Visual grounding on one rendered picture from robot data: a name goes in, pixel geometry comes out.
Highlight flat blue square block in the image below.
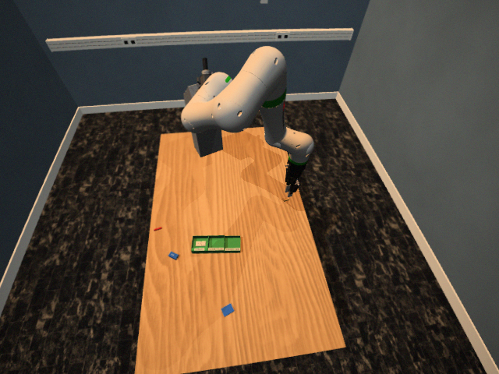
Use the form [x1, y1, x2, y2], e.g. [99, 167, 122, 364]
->
[221, 303, 235, 317]

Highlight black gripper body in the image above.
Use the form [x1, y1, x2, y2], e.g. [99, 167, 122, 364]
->
[287, 169, 302, 182]

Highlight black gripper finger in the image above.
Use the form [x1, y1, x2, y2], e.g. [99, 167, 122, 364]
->
[285, 168, 291, 192]
[288, 177, 301, 197]

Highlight green bins with labels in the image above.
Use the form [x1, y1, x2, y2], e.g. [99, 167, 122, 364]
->
[191, 235, 241, 254]

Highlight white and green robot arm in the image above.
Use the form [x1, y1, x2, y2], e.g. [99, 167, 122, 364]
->
[181, 46, 314, 172]

